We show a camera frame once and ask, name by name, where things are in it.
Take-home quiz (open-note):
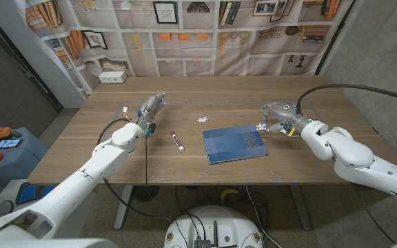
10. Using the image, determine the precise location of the black round disc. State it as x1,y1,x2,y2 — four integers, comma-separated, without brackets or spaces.
132,185,161,203

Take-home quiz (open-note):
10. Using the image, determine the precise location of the blue notebook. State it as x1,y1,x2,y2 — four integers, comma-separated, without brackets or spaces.
203,124,269,165

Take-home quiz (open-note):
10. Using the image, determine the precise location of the white wall column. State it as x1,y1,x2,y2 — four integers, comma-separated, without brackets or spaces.
0,0,88,110

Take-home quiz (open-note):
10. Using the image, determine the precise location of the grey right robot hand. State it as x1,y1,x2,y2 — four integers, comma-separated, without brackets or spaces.
261,101,312,136

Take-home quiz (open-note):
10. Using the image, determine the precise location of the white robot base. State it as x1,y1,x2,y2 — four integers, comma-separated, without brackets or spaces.
163,205,265,248

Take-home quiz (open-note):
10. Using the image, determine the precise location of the yellow object under table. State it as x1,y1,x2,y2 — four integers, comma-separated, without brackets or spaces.
220,187,240,203

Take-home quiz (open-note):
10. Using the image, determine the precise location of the white table leg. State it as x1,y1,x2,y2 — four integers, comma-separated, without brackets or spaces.
114,185,134,230

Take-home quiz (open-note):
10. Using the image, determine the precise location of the white robot torso edge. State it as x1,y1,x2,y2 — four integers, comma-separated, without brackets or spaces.
0,238,119,248

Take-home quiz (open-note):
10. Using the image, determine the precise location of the grey table leg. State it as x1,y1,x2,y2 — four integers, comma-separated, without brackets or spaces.
289,184,312,231

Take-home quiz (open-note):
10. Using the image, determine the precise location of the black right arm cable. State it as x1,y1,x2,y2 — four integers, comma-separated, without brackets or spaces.
296,83,397,116

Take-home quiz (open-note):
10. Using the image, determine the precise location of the white power outlet box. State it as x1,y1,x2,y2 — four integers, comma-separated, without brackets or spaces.
98,70,128,84

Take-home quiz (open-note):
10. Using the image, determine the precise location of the grey floor cable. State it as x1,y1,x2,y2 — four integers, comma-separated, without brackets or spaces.
245,185,282,248

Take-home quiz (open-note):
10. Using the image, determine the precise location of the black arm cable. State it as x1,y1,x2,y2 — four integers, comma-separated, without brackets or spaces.
296,83,397,116
96,118,174,221

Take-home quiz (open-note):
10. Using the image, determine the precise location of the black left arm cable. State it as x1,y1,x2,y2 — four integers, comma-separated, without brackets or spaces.
96,118,174,221

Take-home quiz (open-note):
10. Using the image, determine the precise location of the printed bookshelf backdrop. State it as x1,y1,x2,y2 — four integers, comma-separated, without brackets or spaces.
24,0,356,96

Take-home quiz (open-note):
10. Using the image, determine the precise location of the maroon dry erase marker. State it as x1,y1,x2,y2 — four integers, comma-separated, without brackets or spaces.
170,130,185,152

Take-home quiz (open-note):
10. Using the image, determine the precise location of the black backdrop stand pole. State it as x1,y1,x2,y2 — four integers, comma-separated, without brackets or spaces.
314,0,356,76

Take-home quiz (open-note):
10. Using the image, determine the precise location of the smartphone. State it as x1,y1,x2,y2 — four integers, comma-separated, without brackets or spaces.
0,138,23,149

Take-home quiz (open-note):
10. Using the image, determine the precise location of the blue-grey cart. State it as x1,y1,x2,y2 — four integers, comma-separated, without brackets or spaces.
0,127,50,189

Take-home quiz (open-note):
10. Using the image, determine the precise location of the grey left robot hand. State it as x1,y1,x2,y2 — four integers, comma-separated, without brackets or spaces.
134,92,167,130

